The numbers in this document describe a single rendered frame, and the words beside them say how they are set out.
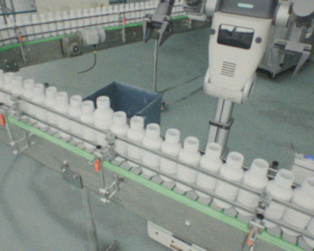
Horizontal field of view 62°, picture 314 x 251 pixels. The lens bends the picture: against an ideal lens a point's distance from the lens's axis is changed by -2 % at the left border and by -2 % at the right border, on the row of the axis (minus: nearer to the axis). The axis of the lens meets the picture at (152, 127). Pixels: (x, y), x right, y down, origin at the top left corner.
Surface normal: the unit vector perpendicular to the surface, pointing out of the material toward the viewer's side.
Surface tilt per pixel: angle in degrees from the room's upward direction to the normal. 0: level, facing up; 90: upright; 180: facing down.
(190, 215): 90
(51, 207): 0
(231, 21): 90
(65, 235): 0
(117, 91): 90
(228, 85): 90
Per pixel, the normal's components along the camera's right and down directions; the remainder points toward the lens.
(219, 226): -0.51, 0.47
